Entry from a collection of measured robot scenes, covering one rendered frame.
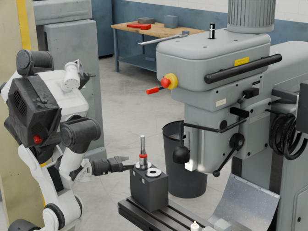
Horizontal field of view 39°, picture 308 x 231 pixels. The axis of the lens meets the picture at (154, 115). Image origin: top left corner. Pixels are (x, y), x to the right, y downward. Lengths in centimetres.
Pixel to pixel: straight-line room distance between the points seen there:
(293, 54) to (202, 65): 67
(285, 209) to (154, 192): 68
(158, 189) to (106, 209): 178
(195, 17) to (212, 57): 606
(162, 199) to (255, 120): 74
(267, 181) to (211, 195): 198
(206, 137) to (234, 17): 52
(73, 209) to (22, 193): 135
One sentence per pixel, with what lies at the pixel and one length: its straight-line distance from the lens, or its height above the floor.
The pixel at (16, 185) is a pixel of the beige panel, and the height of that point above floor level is 56.
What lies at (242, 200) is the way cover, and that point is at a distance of 239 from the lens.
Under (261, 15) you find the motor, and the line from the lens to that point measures 188.
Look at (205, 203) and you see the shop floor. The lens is 413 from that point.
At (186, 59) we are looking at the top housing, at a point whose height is 186.
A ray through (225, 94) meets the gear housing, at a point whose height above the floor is 169.
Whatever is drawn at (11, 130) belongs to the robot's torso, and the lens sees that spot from 226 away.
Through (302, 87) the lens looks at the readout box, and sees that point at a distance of 182.
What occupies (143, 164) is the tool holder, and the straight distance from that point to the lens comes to 239.
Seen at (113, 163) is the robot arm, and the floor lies 117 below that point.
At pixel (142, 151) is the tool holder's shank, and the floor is 120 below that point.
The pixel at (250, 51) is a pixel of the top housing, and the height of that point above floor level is 184.
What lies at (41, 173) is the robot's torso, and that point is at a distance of 217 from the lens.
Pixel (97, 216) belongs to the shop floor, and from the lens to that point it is 400.
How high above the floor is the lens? 225
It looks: 22 degrees down
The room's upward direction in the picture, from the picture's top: 1 degrees counter-clockwise
